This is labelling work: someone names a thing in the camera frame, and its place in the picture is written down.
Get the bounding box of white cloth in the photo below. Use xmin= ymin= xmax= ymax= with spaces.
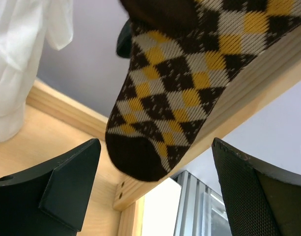
xmin=0 ymin=0 xmax=74 ymax=143

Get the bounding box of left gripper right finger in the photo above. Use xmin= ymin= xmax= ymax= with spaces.
xmin=212 ymin=138 xmax=301 ymax=236

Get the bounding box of wooden rack frame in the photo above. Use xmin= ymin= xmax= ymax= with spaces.
xmin=0 ymin=26 xmax=301 ymax=236

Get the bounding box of aluminium mounting rail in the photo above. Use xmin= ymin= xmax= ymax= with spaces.
xmin=173 ymin=171 xmax=232 ymax=236

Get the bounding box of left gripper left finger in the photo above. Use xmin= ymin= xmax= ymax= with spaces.
xmin=0 ymin=139 xmax=101 ymax=236

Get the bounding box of black sock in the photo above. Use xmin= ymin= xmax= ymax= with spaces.
xmin=116 ymin=20 xmax=132 ymax=59

